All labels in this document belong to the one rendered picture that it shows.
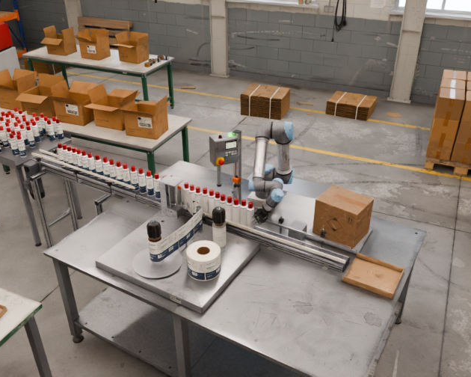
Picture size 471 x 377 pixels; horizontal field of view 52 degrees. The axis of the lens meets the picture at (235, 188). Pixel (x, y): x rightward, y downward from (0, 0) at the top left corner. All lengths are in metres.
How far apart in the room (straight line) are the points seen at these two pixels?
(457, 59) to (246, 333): 6.28
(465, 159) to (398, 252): 3.05
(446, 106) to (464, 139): 0.44
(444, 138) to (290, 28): 3.54
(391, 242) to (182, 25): 6.82
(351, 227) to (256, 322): 0.90
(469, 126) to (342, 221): 3.17
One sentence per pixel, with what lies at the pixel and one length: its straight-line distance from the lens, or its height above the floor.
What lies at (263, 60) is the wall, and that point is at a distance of 8.82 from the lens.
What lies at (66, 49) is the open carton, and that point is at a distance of 7.96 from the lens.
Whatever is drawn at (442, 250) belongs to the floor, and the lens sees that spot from 4.91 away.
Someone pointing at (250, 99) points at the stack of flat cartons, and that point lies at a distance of 7.26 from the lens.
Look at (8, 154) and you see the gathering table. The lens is 4.72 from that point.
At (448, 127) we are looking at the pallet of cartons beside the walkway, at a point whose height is 0.55.
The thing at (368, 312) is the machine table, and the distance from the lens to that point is 2.88.
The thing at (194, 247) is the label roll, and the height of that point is 1.02.
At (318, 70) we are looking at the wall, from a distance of 8.54.
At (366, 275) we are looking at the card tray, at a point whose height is 0.83.
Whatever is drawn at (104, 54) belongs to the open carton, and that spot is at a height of 0.84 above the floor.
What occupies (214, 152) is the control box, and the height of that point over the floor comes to 1.39.
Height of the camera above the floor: 2.81
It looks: 31 degrees down
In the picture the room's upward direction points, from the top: straight up
